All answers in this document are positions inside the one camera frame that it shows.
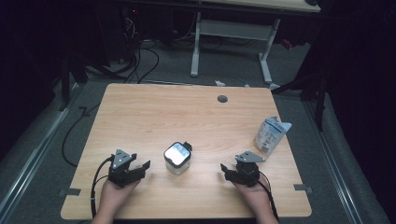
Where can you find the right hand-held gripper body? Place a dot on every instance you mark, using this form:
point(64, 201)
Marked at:
point(247, 174)

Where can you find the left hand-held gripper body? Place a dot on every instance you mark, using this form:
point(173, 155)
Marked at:
point(120, 174)

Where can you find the clear jar with black lid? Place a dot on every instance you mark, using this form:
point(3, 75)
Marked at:
point(177, 157)

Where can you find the white pouch with blue print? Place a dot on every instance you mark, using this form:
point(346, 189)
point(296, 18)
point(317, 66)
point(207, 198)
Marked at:
point(270, 135)

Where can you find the person's left hand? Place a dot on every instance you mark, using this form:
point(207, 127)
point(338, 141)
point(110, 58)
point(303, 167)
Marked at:
point(112, 196)

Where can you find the person's right hand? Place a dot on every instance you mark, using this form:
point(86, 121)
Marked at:
point(257, 197)

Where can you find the grey tape strip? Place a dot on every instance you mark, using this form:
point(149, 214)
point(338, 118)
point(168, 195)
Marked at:
point(302, 187)
point(71, 192)

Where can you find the round table grommet hole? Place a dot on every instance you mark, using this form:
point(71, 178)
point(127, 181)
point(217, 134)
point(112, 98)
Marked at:
point(222, 99)

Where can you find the small white plug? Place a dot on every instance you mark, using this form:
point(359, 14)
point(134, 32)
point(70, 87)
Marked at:
point(219, 83)

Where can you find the black metal stand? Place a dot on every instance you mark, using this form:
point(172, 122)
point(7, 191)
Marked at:
point(64, 90)

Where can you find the black tripod stand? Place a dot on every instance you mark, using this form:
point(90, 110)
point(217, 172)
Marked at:
point(319, 102)

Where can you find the red object on floor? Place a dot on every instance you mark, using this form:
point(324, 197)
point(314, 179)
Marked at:
point(287, 44)

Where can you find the white-framed desk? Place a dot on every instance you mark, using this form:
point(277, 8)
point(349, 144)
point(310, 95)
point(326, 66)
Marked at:
point(232, 29)

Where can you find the metal floor rail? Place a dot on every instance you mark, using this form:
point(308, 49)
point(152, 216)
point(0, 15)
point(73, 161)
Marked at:
point(334, 168)
point(34, 155)

